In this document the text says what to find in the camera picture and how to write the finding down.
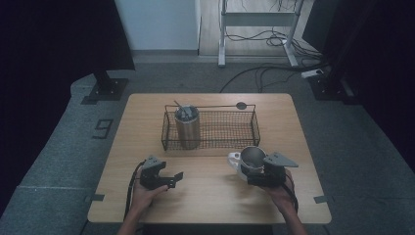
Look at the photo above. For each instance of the black stand with base plate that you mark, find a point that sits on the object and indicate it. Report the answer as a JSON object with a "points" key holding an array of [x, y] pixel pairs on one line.
{"points": [[107, 88], [329, 88]]}

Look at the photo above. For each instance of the white power strip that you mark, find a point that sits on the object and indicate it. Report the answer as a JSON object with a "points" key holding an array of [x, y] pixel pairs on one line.
{"points": [[311, 73]]}

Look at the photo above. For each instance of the dark curtain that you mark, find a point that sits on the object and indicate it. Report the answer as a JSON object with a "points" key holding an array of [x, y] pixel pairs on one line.
{"points": [[375, 49], [49, 49]]}

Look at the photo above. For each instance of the white desk frame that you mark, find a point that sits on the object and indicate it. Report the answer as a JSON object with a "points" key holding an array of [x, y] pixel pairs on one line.
{"points": [[257, 19]]}

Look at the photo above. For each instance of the stainless steel tumbler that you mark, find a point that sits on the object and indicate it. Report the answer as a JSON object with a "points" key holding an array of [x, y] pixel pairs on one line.
{"points": [[188, 130]]}

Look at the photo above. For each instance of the metal straw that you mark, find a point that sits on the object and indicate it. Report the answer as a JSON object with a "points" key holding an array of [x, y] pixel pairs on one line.
{"points": [[181, 107]]}

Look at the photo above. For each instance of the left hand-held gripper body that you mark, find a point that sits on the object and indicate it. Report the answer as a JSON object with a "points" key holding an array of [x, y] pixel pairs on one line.
{"points": [[151, 178]]}

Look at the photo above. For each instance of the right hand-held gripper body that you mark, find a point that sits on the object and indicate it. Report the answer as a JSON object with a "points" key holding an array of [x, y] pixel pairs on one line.
{"points": [[272, 176]]}

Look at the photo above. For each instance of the person's left hand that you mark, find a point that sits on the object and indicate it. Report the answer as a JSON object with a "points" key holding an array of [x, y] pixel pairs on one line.
{"points": [[143, 199]]}

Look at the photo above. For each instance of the grey tape strip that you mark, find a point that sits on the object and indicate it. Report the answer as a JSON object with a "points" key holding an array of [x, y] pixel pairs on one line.
{"points": [[96, 197], [321, 199]]}

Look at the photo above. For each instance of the white steel-lined mug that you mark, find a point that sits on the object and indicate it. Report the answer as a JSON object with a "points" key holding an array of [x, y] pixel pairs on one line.
{"points": [[241, 161]]}

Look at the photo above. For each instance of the dark round disc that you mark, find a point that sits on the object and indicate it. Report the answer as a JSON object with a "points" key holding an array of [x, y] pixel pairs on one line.
{"points": [[241, 105]]}

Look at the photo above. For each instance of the person's right hand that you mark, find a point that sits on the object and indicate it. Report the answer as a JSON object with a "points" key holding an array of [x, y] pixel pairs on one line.
{"points": [[280, 197]]}

